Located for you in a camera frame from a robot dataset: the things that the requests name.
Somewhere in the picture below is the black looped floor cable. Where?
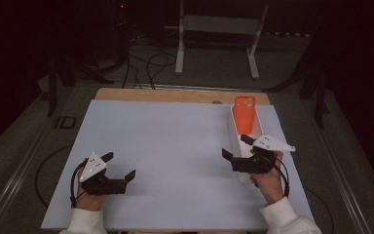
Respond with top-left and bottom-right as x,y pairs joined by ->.
145,52 -> 178,91

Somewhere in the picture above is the orange phone case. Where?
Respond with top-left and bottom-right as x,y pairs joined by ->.
232,95 -> 257,136

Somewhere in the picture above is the person's left hand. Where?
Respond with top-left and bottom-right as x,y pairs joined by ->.
74,166 -> 107,213

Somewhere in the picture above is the right hand-held gripper black cable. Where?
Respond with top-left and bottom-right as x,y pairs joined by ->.
272,157 -> 291,198

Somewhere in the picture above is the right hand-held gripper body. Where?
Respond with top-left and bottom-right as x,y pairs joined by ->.
230,134 -> 297,175

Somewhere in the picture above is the pale blue board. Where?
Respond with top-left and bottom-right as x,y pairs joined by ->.
41,98 -> 318,232

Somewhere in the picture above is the metal floor rail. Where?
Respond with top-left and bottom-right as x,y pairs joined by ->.
0,94 -> 52,234
305,106 -> 373,234

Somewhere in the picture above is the left hand-held gripper black cable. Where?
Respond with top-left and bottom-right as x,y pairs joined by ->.
69,158 -> 91,210

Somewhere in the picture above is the thin black floor cable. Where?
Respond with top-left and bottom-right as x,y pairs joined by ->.
303,186 -> 335,234
34,144 -> 74,210

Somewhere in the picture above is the hand-held gripper black cable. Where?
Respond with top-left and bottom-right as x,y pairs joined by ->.
69,158 -> 91,210
272,157 -> 291,198

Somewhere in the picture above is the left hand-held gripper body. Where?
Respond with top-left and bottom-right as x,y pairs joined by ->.
78,151 -> 128,197

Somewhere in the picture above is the white metal stand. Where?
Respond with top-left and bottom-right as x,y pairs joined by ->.
164,0 -> 271,81

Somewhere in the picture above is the black straight floor cable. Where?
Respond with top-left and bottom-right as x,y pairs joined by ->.
122,53 -> 144,90

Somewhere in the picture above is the black tripod stand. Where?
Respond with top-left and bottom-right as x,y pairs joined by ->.
46,55 -> 115,118
262,32 -> 333,131

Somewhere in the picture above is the person's right hand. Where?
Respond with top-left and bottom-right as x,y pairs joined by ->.
249,151 -> 285,206

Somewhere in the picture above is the long white plastic tray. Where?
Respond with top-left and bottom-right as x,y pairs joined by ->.
228,103 -> 268,185

